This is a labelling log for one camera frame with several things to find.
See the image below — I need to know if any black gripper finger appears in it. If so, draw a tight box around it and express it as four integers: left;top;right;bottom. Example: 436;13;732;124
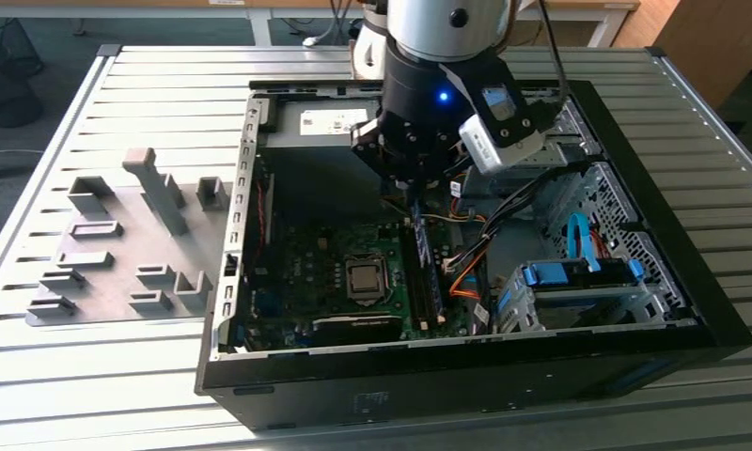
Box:
417;157;474;208
349;119;418;208

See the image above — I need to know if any grey power supply unit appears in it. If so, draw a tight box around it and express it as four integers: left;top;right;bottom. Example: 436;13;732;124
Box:
262;99;386;222

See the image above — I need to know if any grey metal drive cage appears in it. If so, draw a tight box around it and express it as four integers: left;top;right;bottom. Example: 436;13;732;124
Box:
461;93;602;198

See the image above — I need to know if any black CPU socket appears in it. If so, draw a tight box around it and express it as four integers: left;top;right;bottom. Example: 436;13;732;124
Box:
342;253;394;306

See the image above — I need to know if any silver CPU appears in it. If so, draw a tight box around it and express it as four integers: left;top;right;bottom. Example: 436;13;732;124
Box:
348;265;382;288

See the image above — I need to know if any hard disk in blue carrier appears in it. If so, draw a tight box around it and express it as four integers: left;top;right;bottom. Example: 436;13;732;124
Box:
518;260;644;292

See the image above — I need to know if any green motherboard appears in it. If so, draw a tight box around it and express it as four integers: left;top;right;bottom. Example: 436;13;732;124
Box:
242;215;477;351

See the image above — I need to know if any grey metal disk bay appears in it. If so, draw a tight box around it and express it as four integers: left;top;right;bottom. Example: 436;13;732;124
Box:
493;262;697;333

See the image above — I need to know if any black graphics card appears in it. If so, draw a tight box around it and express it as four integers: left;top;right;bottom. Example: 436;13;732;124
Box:
310;313;406;344

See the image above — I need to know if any black open PC case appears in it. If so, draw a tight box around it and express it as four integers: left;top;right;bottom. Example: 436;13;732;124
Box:
191;78;752;431

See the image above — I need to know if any grey plastic parts rack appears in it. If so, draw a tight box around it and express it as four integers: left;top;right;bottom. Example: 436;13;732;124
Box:
25;148;234;328

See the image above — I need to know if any brown wooden cabinet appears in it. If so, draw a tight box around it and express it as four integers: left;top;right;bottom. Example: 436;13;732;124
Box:
613;0;752;110

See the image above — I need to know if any white chair base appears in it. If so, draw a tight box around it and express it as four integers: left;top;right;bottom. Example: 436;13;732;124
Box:
0;148;43;180

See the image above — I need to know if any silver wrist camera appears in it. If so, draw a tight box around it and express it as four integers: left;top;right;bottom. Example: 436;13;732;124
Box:
457;115;545;176

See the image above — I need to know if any black cable bundle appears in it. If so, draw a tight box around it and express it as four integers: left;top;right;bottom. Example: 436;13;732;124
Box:
444;162;594;273

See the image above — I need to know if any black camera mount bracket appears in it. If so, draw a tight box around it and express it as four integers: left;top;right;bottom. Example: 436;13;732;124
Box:
441;55;569;142

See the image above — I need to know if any orange wire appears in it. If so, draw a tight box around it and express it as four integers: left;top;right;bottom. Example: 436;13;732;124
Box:
448;260;481;300

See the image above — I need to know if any red wire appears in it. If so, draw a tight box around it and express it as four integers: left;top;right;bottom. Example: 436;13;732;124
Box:
254;176;274;245

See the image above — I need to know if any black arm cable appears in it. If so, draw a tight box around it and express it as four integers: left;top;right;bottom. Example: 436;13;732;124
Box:
534;0;572;102

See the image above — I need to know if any blue wire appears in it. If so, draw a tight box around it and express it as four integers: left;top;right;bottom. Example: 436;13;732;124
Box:
565;211;602;273

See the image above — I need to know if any white frame wooden desk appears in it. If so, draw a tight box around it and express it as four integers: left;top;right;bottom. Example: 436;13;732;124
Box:
0;0;640;48

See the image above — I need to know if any black wire mesh bin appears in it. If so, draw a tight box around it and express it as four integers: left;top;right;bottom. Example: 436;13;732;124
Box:
0;18;46;129

